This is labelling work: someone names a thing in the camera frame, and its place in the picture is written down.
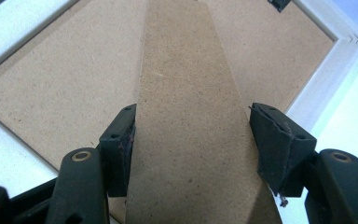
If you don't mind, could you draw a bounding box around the wooden picture frame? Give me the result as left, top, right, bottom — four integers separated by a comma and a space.
0, 0, 358, 224

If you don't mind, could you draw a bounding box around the white table sheet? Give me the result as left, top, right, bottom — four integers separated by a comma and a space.
0, 0, 358, 224

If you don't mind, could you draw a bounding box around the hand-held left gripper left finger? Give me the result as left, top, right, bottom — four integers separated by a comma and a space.
98, 104, 137, 198

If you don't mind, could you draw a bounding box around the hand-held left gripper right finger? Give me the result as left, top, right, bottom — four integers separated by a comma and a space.
248, 102, 318, 198

